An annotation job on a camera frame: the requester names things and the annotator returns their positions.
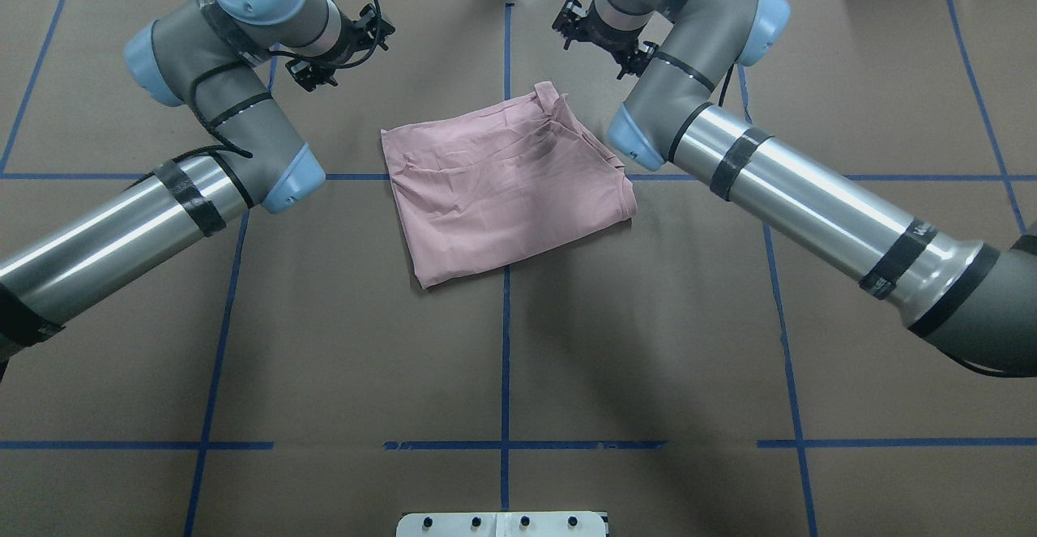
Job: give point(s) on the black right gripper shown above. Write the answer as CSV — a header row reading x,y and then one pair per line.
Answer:
x,y
602,36

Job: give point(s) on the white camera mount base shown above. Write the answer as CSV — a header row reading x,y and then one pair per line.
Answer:
x,y
505,523

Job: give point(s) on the pink Snoopy t-shirt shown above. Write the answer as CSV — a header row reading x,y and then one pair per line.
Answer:
x,y
501,184

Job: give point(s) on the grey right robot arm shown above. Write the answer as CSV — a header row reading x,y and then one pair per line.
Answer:
x,y
972,302

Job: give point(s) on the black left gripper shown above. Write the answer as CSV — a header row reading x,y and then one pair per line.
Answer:
x,y
344,37

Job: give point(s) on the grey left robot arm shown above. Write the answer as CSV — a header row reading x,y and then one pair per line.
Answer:
x,y
202,56

